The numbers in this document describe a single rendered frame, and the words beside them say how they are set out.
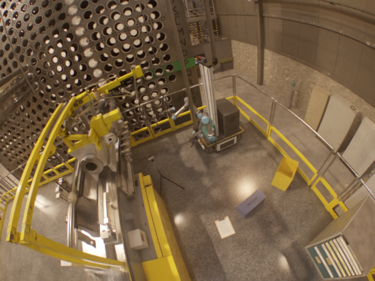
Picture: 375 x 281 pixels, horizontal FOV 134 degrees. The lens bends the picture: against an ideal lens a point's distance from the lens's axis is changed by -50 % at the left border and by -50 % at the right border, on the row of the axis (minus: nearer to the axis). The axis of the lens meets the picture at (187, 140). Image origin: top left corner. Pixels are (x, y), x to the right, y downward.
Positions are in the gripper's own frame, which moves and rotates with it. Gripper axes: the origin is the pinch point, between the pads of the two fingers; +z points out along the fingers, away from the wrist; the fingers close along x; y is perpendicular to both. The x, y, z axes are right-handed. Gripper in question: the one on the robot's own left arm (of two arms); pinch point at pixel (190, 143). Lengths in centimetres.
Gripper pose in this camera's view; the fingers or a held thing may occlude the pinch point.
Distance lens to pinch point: 300.0
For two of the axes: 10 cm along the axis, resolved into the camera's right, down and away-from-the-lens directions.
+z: -2.4, 6.7, 7.0
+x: 2.5, 7.4, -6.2
